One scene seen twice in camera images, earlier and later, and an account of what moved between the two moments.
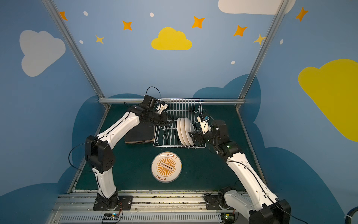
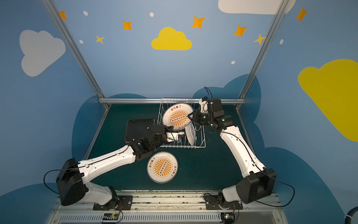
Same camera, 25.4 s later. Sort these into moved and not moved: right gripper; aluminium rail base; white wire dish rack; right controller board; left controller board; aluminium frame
Moved: right gripper
Not moved: white wire dish rack; right controller board; left controller board; aluminium frame; aluminium rail base
